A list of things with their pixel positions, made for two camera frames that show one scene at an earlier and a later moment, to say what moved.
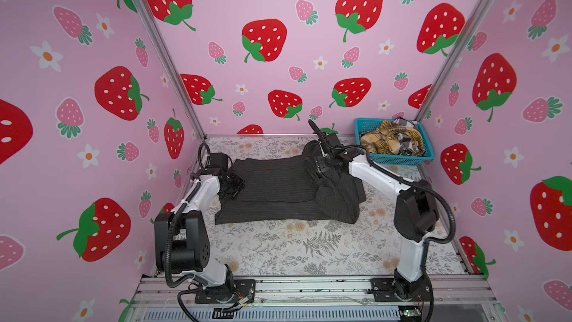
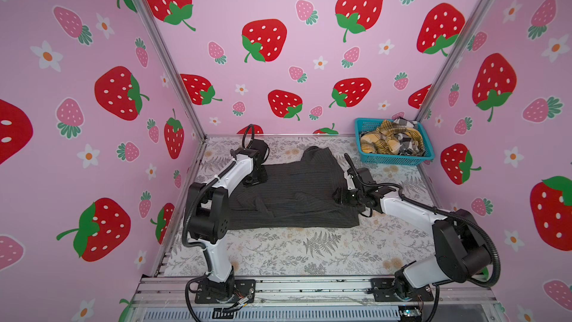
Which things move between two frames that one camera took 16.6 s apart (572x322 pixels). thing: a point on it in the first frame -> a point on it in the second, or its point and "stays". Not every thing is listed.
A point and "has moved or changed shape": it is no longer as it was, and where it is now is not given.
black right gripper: [320, 163] -> [340, 195]
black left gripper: [238, 185] -> [264, 178]
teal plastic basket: [369, 124] stays
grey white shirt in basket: [408, 146] stays
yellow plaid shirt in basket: [383, 141] stays
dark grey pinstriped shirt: [287, 188] has moved or changed shape
